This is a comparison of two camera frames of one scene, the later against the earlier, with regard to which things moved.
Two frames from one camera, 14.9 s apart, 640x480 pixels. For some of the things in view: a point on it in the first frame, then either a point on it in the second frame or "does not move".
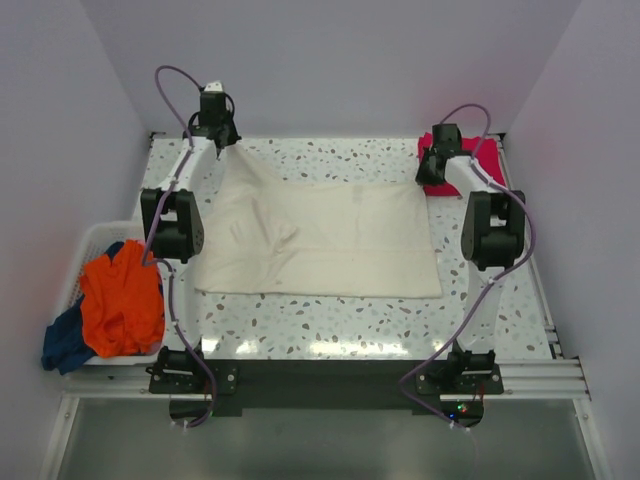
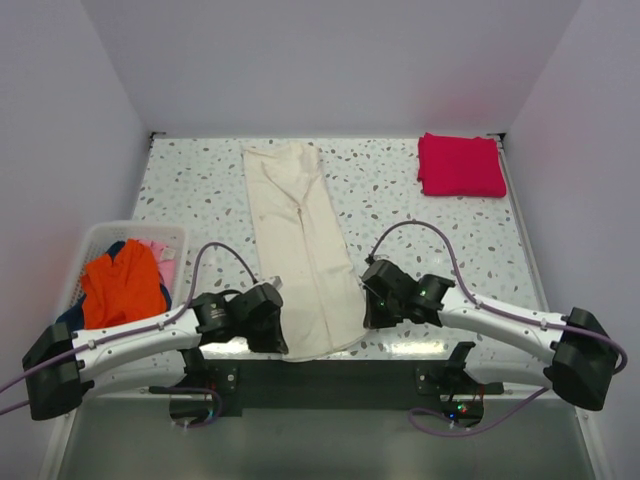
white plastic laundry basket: (96, 239) does not move
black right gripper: (422, 176) -> (372, 318)
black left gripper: (233, 137) -> (274, 342)
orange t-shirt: (122, 304) does not move
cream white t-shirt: (266, 233) -> (302, 244)
